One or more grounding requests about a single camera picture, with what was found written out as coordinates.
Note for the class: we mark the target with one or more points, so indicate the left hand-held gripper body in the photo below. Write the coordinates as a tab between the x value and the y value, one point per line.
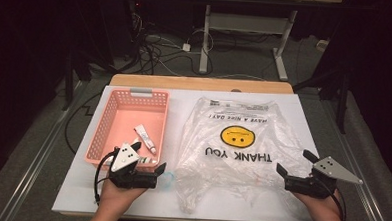
125	160

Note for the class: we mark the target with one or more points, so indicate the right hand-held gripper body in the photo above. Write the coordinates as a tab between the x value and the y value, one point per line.
328	169

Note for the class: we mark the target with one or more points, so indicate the white ointment tube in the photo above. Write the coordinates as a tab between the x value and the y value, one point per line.
144	136

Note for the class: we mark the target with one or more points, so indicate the pink plastic basket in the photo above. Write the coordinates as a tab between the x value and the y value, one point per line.
126	120

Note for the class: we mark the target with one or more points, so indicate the clear plastic bag smiley print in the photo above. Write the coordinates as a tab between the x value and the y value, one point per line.
215	164

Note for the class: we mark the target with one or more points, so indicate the person's left hand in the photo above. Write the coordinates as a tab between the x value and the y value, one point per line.
116	198

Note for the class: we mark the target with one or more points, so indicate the person's right hand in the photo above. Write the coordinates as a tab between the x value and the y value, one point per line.
324	209

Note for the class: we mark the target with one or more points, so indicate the black stand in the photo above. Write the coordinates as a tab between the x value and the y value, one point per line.
342	107
68	85

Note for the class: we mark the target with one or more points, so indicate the white table mat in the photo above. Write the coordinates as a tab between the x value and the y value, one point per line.
181	103

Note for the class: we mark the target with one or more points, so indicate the wooden table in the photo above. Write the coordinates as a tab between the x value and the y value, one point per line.
185	83

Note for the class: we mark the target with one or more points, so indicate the white power adapter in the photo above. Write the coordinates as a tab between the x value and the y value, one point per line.
186	47

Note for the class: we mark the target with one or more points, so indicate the white power strip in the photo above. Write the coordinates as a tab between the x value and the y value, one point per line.
322	45

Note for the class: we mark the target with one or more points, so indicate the metal floor rail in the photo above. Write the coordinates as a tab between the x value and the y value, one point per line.
364	191
31	180

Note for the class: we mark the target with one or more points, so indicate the white metal desk frame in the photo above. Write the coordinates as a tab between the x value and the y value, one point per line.
248	23

